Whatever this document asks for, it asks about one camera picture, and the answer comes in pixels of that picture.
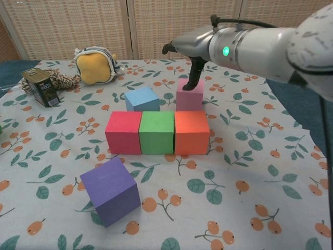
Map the yellow striped plush toy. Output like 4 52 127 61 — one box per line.
73 46 125 85

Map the purple foam cube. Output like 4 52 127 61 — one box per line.
80 157 142 228

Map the blue foam cube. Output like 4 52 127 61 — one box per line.
124 87 160 113

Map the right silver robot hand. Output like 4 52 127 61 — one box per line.
161 26 216 91

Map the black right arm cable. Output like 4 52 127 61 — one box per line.
210 14 333 170

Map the green foam cube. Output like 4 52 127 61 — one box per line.
138 111 175 155

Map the green tin can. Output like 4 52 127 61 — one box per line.
21 68 61 108

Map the orange foam cube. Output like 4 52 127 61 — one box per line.
173 111 211 156

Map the floral print tablecloth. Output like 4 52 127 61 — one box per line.
0 59 333 250

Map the pink foam cube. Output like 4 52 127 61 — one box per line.
175 79 205 112

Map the red foam cube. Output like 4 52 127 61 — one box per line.
105 111 143 155

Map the braided rope toy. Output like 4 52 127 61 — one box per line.
20 69 81 94

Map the woven folding screen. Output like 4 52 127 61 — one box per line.
0 0 333 62

